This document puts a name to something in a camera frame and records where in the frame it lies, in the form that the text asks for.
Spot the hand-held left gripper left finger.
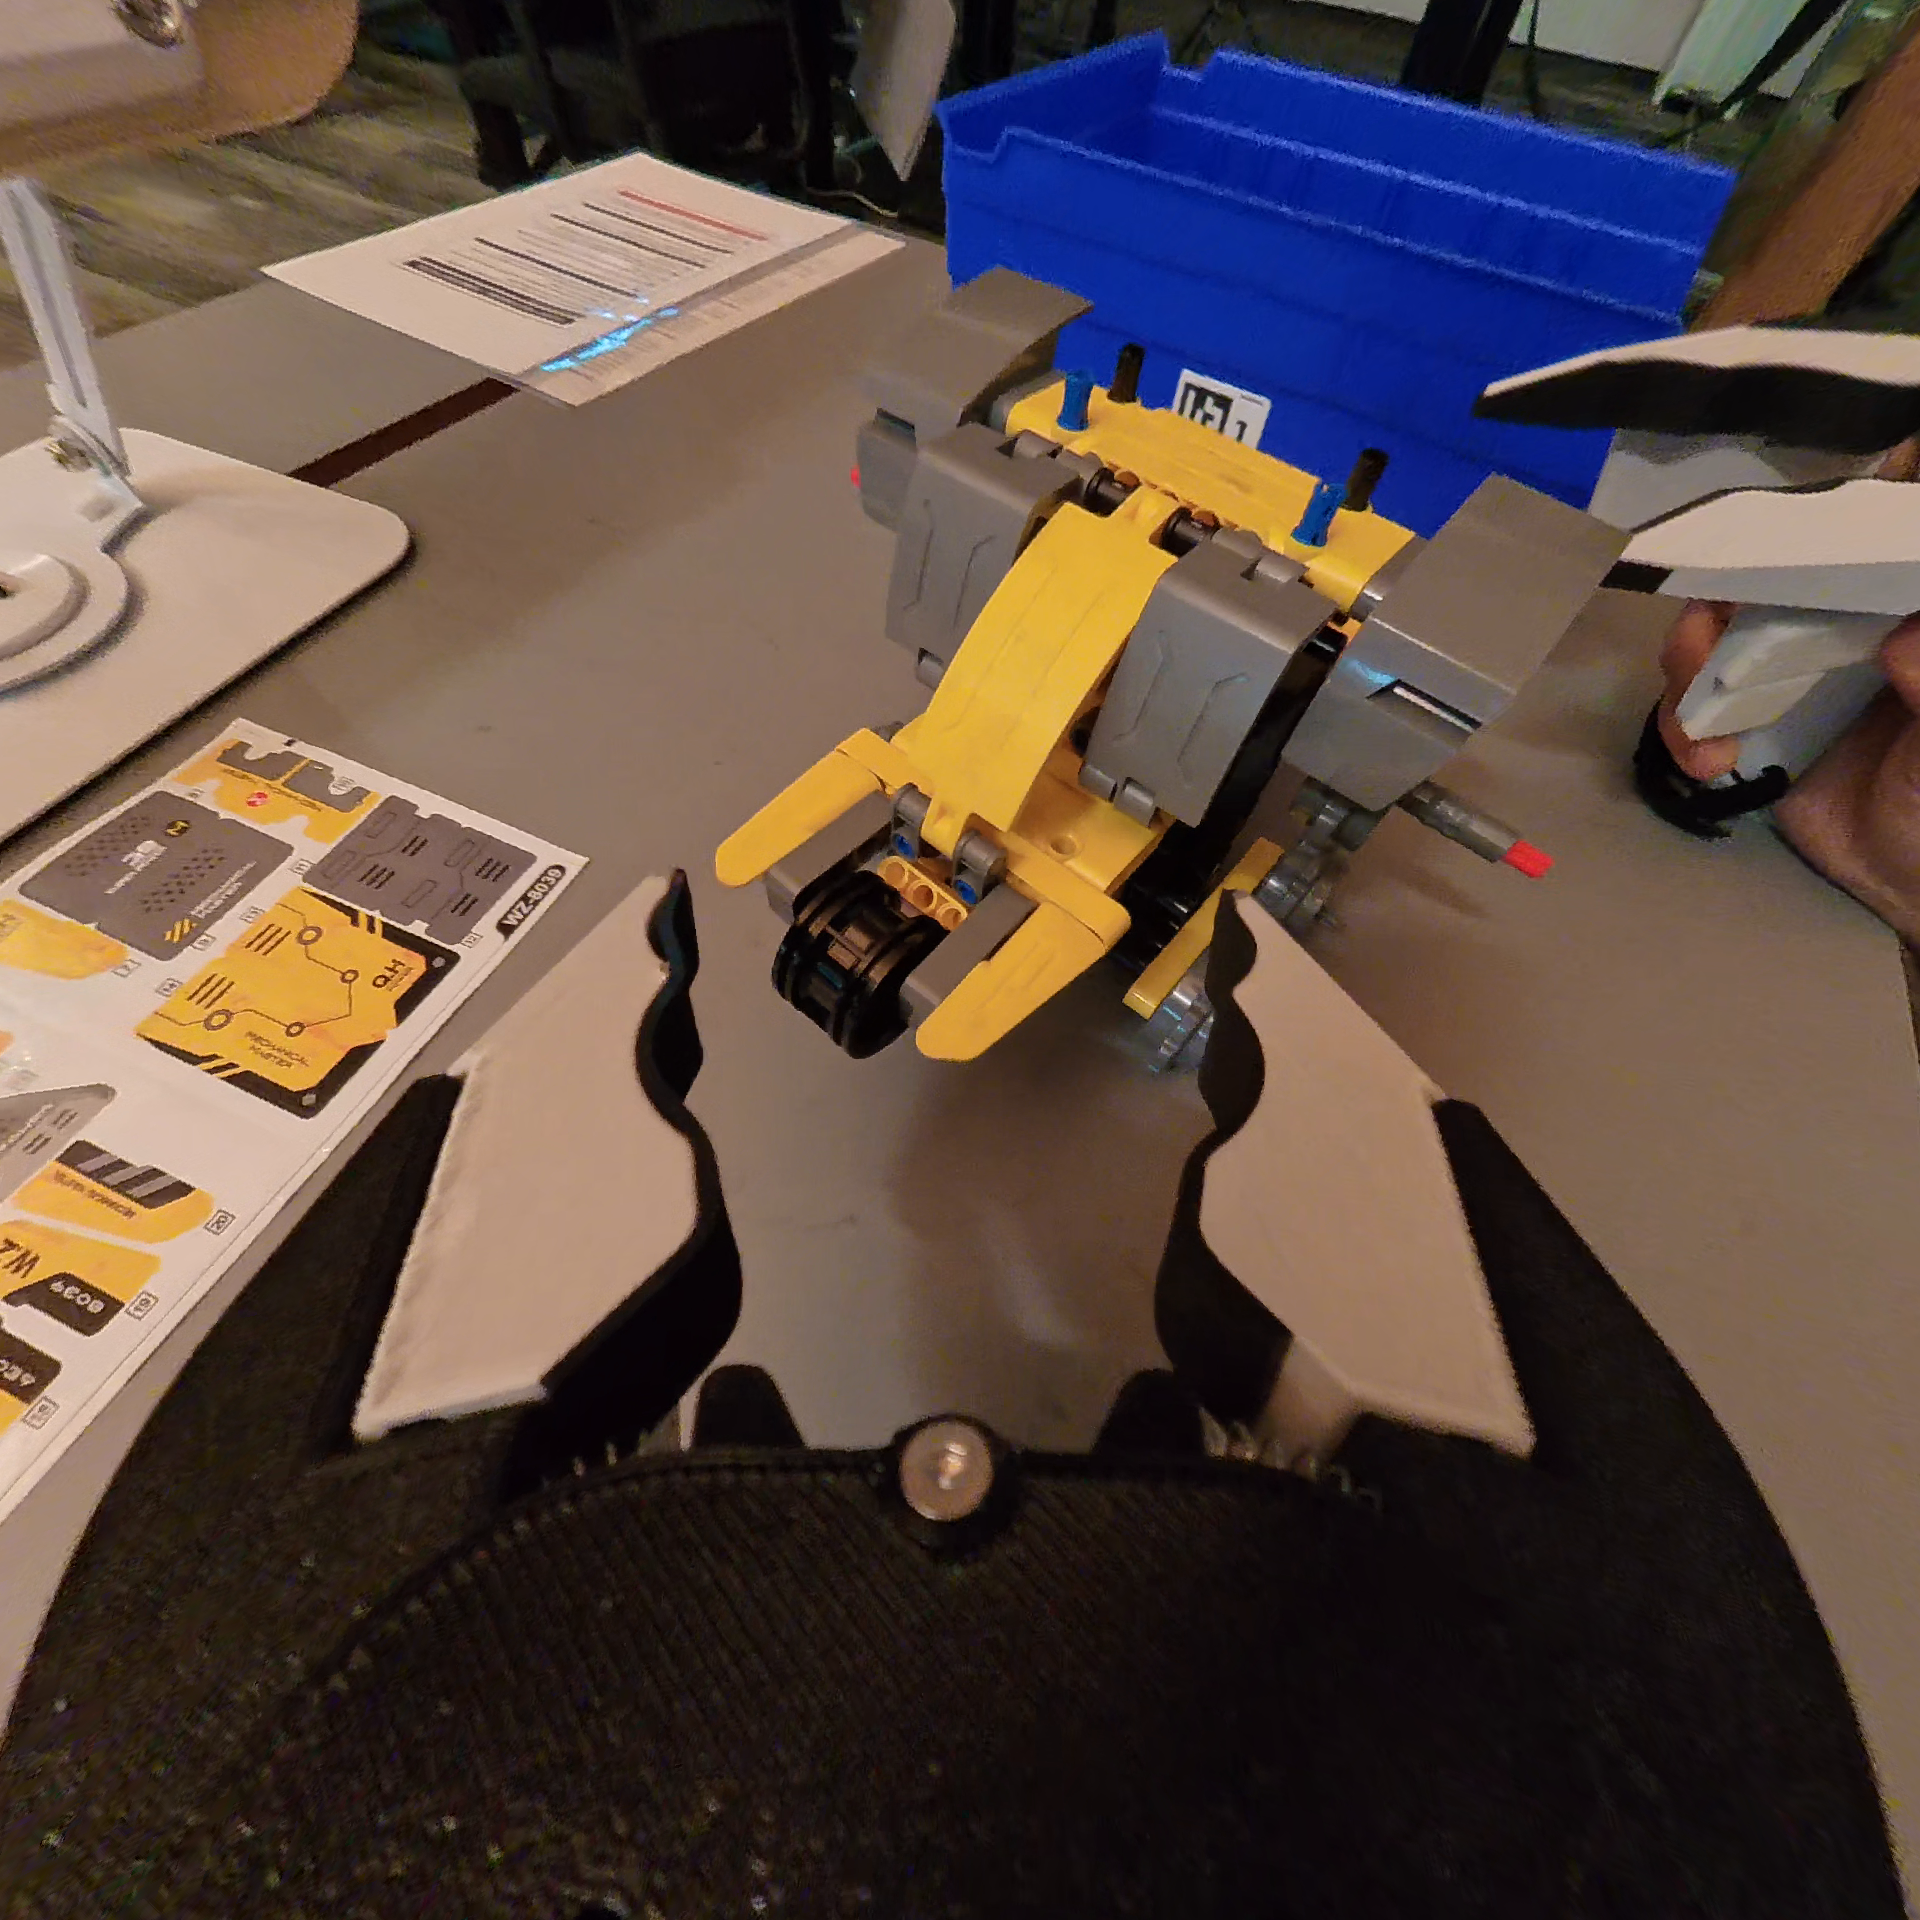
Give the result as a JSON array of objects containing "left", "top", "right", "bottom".
[{"left": 347, "top": 867, "right": 748, "bottom": 1446}]

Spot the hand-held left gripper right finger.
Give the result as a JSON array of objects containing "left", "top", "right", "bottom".
[{"left": 1158, "top": 888, "right": 1537, "bottom": 1460}]

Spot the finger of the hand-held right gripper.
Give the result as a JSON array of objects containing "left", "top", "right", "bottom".
[
  {"left": 1589, "top": 438, "right": 1920, "bottom": 621},
  {"left": 1473, "top": 325, "right": 1920, "bottom": 453}
]

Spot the yellow grey toy brick vehicle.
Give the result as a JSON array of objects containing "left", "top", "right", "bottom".
[{"left": 711, "top": 267, "right": 1637, "bottom": 1070}]

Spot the person's right hand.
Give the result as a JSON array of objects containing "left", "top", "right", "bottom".
[{"left": 1655, "top": 596, "right": 1920, "bottom": 963}]

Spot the brown wooden panel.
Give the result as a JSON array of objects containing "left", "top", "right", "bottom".
[{"left": 1701, "top": 37, "right": 1920, "bottom": 330}]

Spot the white panel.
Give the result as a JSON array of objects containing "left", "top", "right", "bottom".
[
  {"left": 861, "top": 0, "right": 961, "bottom": 181},
  {"left": 1650, "top": 0, "right": 1854, "bottom": 110}
]

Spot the yellow grey sticker sheet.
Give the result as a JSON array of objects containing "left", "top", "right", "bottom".
[{"left": 0, "top": 716, "right": 590, "bottom": 1524}]

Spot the blue plastic bin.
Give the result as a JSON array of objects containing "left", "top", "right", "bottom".
[{"left": 932, "top": 31, "right": 1742, "bottom": 521}]

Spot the white printed paper sheet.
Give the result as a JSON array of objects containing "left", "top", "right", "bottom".
[{"left": 261, "top": 151, "right": 909, "bottom": 411}]

